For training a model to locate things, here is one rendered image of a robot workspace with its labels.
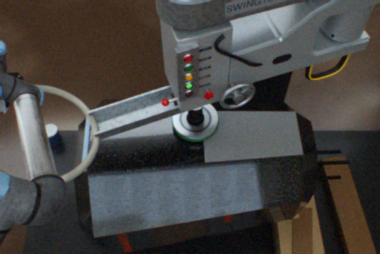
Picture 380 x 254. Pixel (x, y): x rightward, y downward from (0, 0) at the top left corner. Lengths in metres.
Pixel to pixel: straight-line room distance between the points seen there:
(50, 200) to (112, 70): 2.24
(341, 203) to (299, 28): 1.42
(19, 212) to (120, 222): 0.99
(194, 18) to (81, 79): 2.07
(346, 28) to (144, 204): 1.16
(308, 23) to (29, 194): 1.11
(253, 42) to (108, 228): 1.08
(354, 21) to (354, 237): 1.38
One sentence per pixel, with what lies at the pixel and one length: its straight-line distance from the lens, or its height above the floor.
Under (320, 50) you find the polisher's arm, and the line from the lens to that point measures 1.91.
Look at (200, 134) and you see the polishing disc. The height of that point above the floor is 0.85.
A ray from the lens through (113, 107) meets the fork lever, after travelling 1.90.
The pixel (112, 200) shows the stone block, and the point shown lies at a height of 0.70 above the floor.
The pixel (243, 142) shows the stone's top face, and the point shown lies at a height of 0.80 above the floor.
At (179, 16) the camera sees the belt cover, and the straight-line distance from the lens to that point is 1.41.
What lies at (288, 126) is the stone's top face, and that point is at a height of 0.80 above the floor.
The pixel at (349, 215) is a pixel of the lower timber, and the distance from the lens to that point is 2.82.
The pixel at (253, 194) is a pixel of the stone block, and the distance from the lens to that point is 2.11.
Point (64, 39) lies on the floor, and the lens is 3.68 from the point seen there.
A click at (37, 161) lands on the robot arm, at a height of 1.46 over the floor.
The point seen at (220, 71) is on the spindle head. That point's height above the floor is 1.30.
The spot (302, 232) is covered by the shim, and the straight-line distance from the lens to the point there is 2.58.
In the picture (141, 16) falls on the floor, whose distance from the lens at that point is 3.73.
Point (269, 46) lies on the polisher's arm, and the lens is 1.69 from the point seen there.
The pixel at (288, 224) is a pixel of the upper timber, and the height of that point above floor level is 0.21.
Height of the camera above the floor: 2.61
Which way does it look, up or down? 59 degrees down
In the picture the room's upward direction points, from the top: straight up
